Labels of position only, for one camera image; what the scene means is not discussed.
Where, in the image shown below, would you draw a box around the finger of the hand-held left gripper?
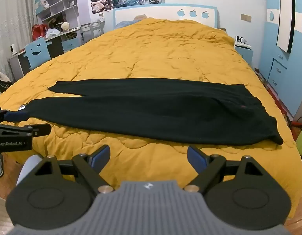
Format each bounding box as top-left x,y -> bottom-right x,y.
0,123 -> 52,138
0,107 -> 29,123

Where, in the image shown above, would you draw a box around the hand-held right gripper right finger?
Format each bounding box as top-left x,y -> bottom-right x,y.
184,146 -> 265,194

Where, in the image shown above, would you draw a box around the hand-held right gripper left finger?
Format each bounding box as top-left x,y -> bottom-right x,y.
35,145 -> 114,194

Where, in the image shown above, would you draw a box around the black pants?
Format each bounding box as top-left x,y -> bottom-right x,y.
19,78 -> 284,146

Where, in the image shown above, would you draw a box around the person's grey trouser leg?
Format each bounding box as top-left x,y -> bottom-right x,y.
16,155 -> 44,187

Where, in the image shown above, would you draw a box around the black bag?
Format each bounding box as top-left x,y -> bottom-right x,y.
0,69 -> 13,94

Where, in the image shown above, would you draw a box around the blue smiley-face chair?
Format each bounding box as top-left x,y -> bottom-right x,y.
25,38 -> 51,70

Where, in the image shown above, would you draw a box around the grey desk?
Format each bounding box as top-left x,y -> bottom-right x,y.
8,26 -> 84,77

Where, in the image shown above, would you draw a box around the red bag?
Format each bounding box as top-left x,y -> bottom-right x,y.
32,24 -> 50,41

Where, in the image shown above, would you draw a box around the white curtain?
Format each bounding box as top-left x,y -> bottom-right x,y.
0,0 -> 47,72

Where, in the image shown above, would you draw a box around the yellow quilted blanket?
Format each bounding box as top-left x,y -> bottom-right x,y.
0,18 -> 302,219

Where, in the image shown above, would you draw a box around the grey chair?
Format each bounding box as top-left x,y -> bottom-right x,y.
79,21 -> 105,45

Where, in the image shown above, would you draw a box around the blue nightstand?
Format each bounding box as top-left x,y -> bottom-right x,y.
234,43 -> 254,68

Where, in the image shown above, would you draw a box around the blue wardrobe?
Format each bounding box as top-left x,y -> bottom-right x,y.
260,0 -> 302,118

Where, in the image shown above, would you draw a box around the blue pillow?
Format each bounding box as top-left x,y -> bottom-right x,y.
115,15 -> 151,29

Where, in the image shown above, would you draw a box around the white and blue headboard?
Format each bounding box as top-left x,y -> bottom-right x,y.
113,4 -> 218,30

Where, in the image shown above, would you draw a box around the white wardrobe door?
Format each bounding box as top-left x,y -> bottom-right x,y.
276,0 -> 296,54

